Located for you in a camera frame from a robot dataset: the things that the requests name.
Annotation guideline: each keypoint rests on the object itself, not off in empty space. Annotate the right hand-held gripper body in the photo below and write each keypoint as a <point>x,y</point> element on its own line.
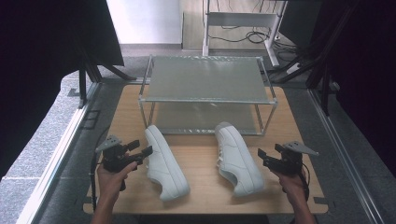
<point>291,161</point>

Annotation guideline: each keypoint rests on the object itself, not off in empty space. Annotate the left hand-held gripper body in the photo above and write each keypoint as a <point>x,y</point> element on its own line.
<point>113,155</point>

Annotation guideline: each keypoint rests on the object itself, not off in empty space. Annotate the white sneaker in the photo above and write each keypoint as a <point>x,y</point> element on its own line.
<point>238,161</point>
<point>165,168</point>

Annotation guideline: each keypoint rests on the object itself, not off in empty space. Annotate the metal two-tier shoe rack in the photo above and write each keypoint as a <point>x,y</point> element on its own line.
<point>205,77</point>

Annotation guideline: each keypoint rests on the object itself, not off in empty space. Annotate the person's right hand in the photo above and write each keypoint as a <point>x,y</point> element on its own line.
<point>292,186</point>

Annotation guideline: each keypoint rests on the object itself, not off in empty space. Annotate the person's left hand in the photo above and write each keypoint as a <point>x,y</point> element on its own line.
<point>110,183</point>

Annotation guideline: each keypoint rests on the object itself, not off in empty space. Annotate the black metal stand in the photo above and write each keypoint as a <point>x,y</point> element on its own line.
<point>325,87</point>
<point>82,84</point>

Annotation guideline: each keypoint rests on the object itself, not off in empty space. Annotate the white power strip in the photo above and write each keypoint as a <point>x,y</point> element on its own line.
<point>293,68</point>

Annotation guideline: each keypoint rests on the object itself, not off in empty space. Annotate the black curtain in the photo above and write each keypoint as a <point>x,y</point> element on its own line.
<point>37,62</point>
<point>364,68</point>

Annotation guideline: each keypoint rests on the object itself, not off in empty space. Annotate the aluminium rail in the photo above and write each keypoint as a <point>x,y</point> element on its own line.
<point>342,149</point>
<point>59,158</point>

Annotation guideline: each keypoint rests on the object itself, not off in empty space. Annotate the white metal desk frame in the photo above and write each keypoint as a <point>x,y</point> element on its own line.
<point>236,19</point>

